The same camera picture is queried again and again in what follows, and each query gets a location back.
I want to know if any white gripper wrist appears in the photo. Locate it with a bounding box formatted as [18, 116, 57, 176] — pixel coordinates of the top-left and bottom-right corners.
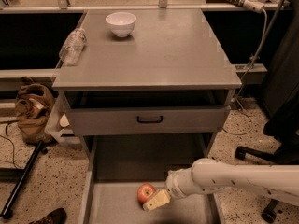
[143, 168, 200, 211]

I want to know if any red apple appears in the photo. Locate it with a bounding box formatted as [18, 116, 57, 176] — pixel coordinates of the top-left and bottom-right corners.
[137, 183, 156, 204]

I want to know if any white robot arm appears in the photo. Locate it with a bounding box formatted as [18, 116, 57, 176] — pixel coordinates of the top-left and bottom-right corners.
[143, 158, 299, 211]

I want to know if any grey open middle drawer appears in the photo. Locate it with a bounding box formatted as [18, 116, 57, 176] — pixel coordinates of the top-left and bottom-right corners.
[78, 133, 225, 224]

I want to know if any grey top drawer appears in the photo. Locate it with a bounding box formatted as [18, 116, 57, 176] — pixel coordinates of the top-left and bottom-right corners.
[66, 106, 230, 135]

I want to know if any grey drawer cabinet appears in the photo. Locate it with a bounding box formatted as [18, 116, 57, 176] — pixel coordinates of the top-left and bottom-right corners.
[53, 9, 241, 149]

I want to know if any dark shoe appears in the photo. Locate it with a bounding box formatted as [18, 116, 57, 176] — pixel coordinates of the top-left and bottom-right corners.
[29, 208, 67, 224]

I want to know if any clear plastic storage bin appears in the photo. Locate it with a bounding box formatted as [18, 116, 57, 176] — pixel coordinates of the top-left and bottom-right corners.
[45, 95, 80, 147]

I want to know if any black office chair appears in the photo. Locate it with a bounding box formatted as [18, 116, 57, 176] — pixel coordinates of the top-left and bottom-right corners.
[235, 95, 299, 224]

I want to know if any black metal pole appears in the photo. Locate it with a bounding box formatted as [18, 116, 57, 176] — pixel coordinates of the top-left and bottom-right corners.
[0, 141, 45, 219]

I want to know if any brown backpack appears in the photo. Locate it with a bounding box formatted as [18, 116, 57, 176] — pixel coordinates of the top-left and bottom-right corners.
[15, 77, 55, 145]

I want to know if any clear plastic water bottle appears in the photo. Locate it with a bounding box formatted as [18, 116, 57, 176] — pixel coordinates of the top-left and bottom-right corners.
[59, 28, 87, 65]

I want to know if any white ceramic bowl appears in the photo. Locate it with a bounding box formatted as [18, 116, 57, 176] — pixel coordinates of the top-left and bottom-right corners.
[106, 12, 136, 37]

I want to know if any black drawer handle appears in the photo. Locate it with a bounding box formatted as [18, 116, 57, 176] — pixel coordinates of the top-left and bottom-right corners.
[136, 116, 164, 124]

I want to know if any grey cable on floor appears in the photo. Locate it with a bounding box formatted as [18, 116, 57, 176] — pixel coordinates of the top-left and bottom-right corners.
[221, 7, 269, 136]

